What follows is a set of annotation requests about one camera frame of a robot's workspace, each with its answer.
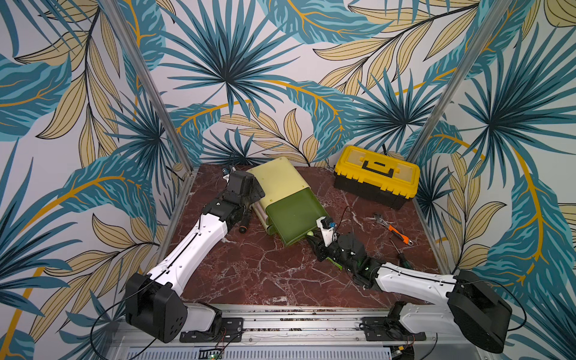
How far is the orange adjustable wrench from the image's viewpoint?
97cm

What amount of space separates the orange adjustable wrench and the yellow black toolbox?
0.09 meters

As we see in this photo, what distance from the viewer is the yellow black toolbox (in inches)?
37.5
